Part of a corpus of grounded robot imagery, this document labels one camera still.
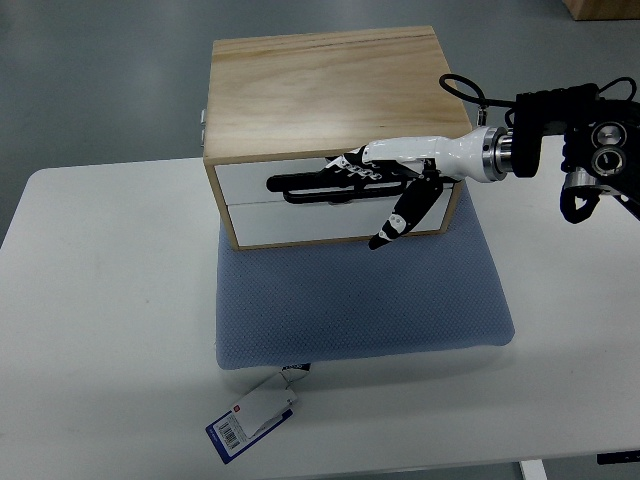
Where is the blue grey cushion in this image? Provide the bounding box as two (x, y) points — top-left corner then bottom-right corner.
(216, 192), (515, 370)

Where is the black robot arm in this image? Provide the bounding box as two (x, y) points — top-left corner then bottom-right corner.
(511, 83), (639, 224)

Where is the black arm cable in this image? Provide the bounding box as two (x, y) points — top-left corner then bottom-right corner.
(438, 73), (637, 126)

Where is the cardboard box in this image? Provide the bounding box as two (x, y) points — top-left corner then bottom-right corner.
(563, 0), (640, 21)

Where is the white drawer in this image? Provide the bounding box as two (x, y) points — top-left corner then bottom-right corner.
(213, 149), (464, 204)

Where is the black table control panel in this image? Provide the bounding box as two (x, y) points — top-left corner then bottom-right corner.
(597, 450), (640, 465)

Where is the black drawer handle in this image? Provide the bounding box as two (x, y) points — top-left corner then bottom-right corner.
(266, 171), (411, 205)

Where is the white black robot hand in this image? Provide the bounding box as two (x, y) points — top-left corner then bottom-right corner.
(321, 127), (514, 250)

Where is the white blue price tag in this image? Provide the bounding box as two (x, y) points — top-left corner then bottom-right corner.
(205, 372), (298, 465)

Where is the wooden drawer cabinet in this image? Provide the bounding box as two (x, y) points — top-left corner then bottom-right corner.
(204, 26), (471, 250)

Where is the white table leg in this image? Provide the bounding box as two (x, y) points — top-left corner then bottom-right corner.
(519, 459), (548, 480)

